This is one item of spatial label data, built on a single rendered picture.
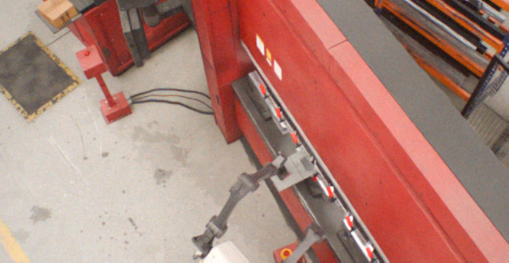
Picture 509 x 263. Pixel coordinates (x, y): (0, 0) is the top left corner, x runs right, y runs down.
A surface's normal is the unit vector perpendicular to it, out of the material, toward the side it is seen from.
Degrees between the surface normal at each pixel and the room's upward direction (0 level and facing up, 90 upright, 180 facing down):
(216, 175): 0
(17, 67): 0
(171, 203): 0
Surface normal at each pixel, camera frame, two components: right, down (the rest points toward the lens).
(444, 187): -0.04, -0.49
